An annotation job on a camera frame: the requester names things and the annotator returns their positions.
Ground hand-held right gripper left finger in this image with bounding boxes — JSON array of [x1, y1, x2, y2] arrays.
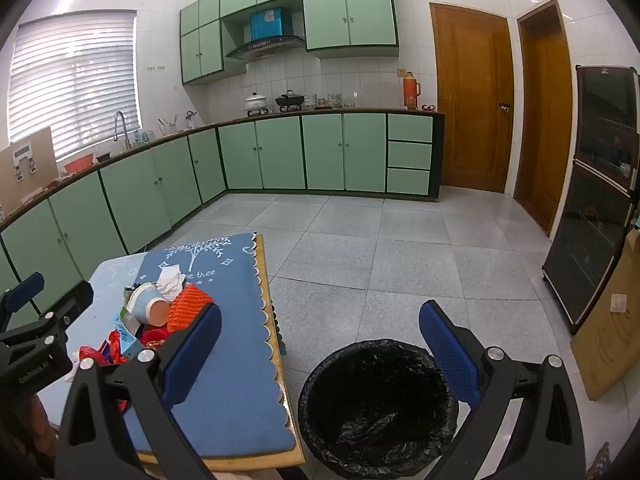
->
[[54, 302, 223, 480]]

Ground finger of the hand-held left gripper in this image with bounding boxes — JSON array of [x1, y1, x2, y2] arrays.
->
[[22, 280, 96, 348], [0, 272, 46, 333]]

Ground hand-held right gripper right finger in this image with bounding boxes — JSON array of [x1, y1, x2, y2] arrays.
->
[[418, 300, 587, 480]]

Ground black-lined trash bin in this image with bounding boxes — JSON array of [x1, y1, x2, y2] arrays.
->
[[298, 340, 459, 480]]

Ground person's left forearm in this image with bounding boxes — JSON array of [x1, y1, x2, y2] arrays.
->
[[27, 394, 60, 466]]

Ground red printed wrapper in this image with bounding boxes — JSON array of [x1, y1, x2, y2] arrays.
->
[[141, 326, 172, 350]]

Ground light blue table cover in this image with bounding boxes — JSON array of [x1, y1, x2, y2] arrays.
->
[[37, 254, 151, 411]]

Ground blue tree-print table mat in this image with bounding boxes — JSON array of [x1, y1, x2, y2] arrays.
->
[[122, 232, 298, 456]]

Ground orange foam fruit net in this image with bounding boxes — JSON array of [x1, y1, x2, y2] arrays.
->
[[166, 284, 216, 336]]

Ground blue biscuit packet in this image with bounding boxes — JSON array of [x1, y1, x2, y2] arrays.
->
[[114, 307, 144, 361]]

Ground blue patterned paper cup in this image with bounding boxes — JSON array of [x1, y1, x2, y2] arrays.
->
[[125, 282, 171, 326]]

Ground white crumpled tissue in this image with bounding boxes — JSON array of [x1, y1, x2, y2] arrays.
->
[[154, 265, 187, 301]]

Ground cardboard box on counter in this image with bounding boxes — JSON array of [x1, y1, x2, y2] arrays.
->
[[0, 126, 60, 217]]

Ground red plastic basin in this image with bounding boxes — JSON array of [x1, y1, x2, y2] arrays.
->
[[62, 155, 96, 175]]

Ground cardboard sheet by cabinet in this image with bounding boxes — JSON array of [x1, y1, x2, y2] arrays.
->
[[570, 232, 640, 402]]

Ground metal sink faucet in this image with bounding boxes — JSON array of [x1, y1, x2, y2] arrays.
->
[[112, 111, 132, 151]]

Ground white window blind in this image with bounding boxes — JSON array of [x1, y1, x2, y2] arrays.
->
[[7, 10, 142, 161]]

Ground black glass cabinet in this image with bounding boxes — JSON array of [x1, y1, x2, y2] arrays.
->
[[542, 65, 640, 336]]

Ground green base cabinets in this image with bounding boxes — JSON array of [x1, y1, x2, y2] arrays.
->
[[0, 110, 446, 333]]

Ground plain wooden door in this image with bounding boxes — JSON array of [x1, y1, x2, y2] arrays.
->
[[514, 0, 573, 238]]

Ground orange thermos flask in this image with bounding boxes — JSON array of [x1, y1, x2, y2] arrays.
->
[[402, 71, 422, 110]]

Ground black wok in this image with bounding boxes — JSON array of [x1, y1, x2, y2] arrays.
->
[[275, 90, 306, 112]]

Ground range hood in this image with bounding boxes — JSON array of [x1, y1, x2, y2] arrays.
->
[[224, 7, 307, 63]]

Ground wooden door with handle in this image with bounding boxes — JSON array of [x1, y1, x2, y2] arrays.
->
[[429, 2, 516, 194]]

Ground green wall cabinets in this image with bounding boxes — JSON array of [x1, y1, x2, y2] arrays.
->
[[179, 0, 400, 86]]

